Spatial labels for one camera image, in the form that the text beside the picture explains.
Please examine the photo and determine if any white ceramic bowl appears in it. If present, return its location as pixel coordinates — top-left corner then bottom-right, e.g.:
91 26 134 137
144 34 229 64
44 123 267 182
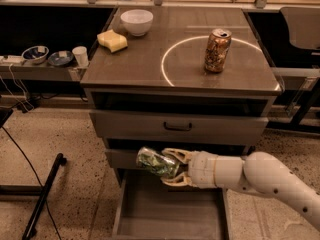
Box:
120 9 153 36

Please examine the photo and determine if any bottom open drawer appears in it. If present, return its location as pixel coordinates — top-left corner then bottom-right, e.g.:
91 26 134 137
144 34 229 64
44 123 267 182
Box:
112 170 233 240

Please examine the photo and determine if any top grey drawer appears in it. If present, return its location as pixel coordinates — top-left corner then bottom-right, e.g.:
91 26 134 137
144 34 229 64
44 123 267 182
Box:
90 110 268 146

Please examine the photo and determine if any yellow sponge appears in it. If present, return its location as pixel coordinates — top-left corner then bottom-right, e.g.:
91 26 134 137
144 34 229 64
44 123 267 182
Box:
97 30 128 53

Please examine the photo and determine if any middle grey drawer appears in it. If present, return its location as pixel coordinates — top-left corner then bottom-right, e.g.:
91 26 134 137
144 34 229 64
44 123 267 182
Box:
106 147 143 172

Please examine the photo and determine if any white paper cup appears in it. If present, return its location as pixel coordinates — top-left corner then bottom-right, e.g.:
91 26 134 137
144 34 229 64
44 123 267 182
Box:
72 46 89 67

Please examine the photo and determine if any dark blue shallow bowl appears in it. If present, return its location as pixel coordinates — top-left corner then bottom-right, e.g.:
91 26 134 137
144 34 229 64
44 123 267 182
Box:
48 51 74 67

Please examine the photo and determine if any white power strip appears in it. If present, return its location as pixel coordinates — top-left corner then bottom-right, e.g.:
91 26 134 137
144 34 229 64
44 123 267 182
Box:
0 55 23 64

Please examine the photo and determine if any orange patterned soda can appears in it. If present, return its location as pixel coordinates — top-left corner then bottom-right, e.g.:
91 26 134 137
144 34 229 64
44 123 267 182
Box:
205 28 232 73

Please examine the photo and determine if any black stand leg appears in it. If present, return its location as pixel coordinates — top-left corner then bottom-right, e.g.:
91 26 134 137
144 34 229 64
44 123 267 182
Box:
22 153 67 240

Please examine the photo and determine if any green soda can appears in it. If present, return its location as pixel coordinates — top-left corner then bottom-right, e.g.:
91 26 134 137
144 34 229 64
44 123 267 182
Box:
136 147 180 179

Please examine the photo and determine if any black floor cable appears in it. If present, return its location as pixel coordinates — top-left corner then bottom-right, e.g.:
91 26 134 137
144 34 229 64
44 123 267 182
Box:
1 126 63 240

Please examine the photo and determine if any grey drawer cabinet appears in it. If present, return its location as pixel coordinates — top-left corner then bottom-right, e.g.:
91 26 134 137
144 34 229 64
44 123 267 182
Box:
80 5 282 240

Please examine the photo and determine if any blue bowl with white rim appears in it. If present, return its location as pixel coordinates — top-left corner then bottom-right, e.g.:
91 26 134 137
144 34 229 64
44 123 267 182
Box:
22 45 49 65

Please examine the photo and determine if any grey drawer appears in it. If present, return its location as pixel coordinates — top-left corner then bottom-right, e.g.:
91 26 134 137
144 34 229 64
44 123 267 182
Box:
106 147 143 172
90 110 268 146

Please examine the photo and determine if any white cable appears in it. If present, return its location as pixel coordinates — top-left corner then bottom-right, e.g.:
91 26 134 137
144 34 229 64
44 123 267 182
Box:
0 63 36 112

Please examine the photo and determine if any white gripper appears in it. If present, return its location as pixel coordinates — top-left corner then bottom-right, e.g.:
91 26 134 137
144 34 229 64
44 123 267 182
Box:
161 148 245 189

